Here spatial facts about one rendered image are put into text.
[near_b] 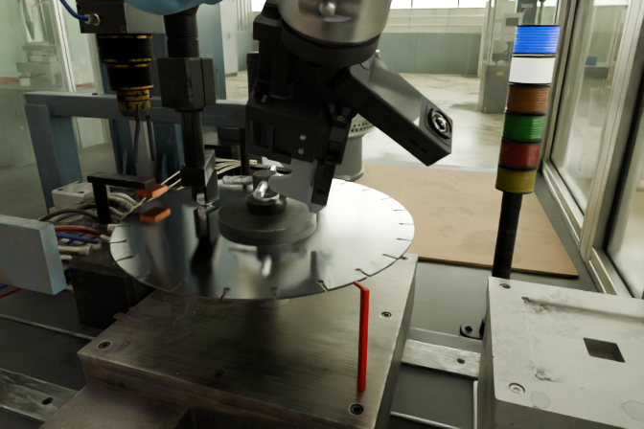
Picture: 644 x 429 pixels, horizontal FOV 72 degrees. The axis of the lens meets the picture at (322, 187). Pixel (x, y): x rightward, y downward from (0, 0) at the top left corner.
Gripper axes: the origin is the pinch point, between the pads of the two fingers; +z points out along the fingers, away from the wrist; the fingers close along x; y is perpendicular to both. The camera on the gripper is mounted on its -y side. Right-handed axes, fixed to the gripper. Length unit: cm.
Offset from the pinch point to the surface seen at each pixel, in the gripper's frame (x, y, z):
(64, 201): -12, 44, 30
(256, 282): 11.1, 3.9, -1.4
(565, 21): -98, -54, 19
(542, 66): -16.7, -20.0, -10.9
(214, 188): -3.9, 13.3, 6.8
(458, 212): -41, -31, 43
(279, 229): 2.9, 3.7, 2.2
